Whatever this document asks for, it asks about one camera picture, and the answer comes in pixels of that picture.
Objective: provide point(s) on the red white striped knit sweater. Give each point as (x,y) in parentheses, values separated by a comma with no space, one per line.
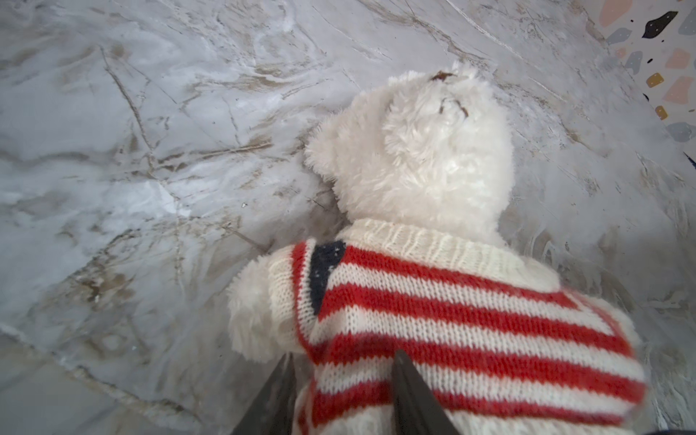
(503,347)

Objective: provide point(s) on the white plush teddy bear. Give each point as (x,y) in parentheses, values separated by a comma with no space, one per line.
(431,151)

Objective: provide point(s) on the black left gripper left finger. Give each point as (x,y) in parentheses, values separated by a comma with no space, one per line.
(272,411)

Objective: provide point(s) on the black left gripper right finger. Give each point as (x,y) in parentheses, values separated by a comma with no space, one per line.
(416,411)

